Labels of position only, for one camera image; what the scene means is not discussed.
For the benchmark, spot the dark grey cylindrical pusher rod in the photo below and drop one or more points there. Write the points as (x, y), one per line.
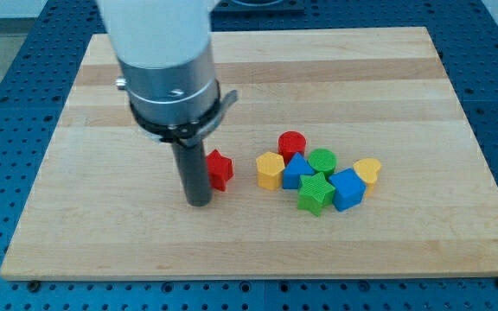
(193, 171)

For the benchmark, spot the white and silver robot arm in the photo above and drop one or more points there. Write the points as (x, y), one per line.
(164, 49)

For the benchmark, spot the red star block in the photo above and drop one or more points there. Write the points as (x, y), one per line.
(220, 170)

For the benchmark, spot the green star block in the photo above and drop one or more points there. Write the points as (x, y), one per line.
(314, 193)

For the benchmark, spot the yellow hexagon block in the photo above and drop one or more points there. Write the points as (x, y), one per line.
(270, 168)

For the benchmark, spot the light wooden board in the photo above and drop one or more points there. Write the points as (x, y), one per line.
(107, 203)

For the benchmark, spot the red cylinder block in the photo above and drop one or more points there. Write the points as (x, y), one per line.
(291, 143)

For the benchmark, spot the blue triangle block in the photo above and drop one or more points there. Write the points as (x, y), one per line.
(295, 168)

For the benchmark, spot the green cylinder block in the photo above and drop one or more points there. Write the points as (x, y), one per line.
(323, 161)

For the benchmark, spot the blue cube block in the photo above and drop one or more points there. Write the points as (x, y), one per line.
(349, 189)

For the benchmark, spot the yellow heart block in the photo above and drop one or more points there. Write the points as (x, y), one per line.
(368, 169)

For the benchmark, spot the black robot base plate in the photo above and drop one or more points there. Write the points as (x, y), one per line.
(259, 6)

